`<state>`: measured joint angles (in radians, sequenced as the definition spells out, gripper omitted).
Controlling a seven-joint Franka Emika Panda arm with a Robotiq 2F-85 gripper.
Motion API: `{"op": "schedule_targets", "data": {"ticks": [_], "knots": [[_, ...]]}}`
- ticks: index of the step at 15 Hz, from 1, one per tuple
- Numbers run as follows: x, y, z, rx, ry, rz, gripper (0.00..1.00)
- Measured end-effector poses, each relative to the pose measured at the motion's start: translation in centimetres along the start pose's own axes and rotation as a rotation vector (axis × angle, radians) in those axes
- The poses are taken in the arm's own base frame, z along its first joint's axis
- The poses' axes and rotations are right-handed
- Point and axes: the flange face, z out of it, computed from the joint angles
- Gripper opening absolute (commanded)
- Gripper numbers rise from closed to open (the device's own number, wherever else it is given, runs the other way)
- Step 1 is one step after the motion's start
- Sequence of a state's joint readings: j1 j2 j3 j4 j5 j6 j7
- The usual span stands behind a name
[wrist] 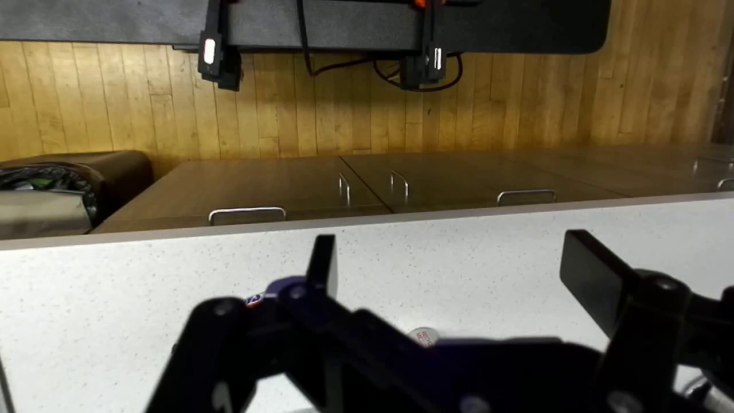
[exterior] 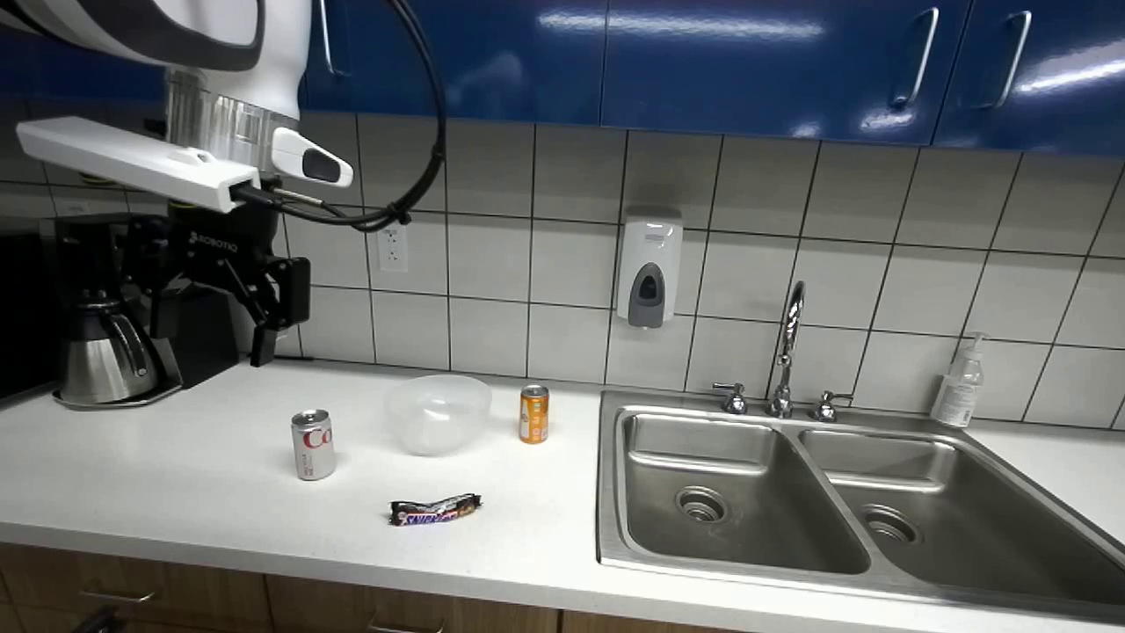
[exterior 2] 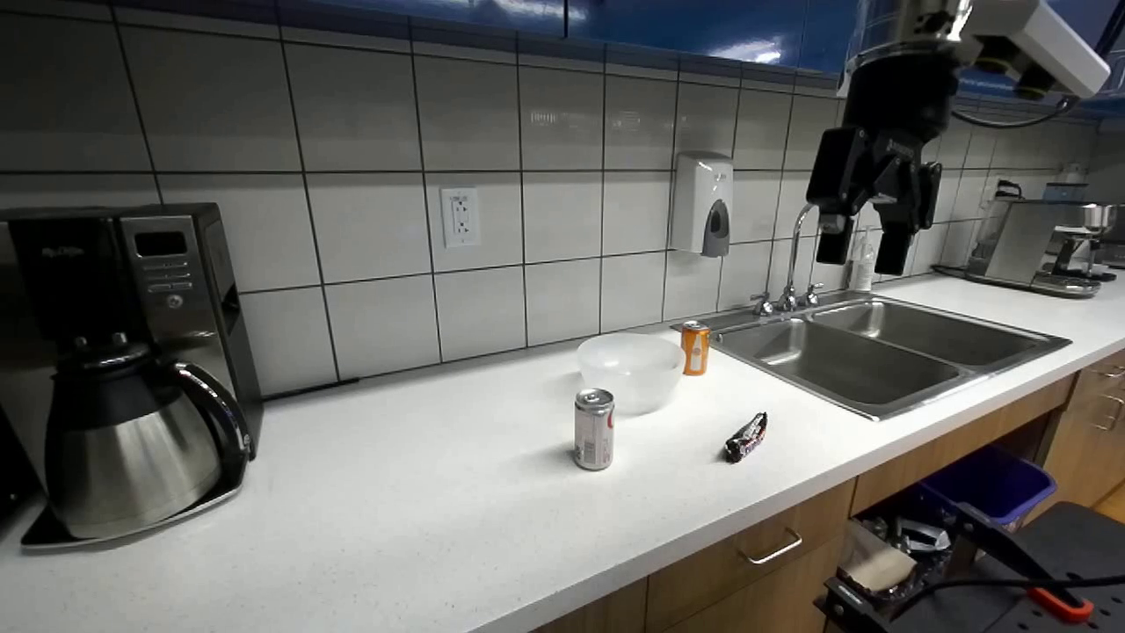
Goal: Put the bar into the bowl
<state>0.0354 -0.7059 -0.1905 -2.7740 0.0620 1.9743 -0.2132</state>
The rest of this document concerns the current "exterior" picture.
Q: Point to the wooden drawer front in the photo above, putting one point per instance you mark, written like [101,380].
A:
[409,605]
[177,591]

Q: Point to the blue cabinet door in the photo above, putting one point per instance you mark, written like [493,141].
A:
[70,73]
[505,56]
[773,66]
[1057,73]

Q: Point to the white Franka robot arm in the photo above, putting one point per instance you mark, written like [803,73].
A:
[142,29]

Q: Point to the dark candy bar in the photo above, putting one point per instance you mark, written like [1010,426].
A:
[434,506]

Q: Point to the silver soda can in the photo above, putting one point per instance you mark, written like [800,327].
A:
[315,444]

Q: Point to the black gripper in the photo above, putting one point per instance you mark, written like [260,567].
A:
[223,242]

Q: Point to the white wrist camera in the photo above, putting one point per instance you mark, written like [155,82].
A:
[128,161]

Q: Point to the clear plastic pump bottle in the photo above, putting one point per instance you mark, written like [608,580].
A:
[957,387]

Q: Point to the chrome faucet spout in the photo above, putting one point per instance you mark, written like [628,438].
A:
[786,345]

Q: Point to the steel coffee carafe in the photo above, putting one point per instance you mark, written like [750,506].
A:
[107,353]

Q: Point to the white wall soap dispenser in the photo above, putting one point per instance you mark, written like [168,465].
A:
[649,270]

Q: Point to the black coffee maker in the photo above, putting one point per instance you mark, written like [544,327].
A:
[197,334]

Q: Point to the stainless steel double sink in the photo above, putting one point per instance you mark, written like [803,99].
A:
[844,504]

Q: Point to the white wall outlet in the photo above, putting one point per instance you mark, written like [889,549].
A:
[393,246]

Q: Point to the black countertop appliance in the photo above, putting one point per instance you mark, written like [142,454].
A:
[22,319]

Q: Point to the translucent white plastic bowl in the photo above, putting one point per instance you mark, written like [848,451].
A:
[437,412]

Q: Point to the orange soda can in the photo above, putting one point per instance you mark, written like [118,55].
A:
[531,412]

